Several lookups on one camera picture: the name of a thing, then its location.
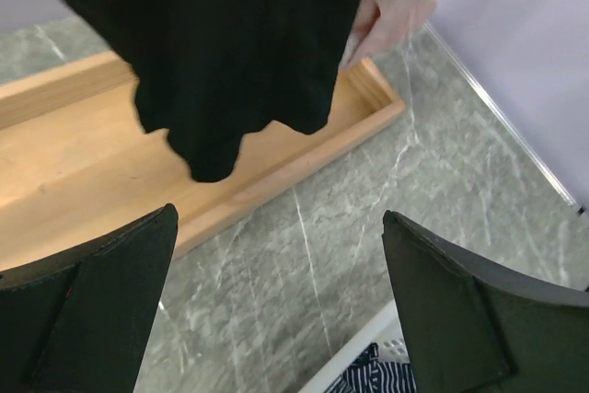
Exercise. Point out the black underwear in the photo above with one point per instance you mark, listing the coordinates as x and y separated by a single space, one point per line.
212 71

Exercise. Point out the wooden clothes rack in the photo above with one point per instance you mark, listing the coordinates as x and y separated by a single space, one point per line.
76 165

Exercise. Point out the navy striped garment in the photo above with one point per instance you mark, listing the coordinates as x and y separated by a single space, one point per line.
368 373

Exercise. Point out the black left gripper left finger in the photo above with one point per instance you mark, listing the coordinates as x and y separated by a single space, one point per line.
79 320

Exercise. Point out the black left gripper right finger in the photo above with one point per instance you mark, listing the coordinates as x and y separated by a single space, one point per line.
473 325

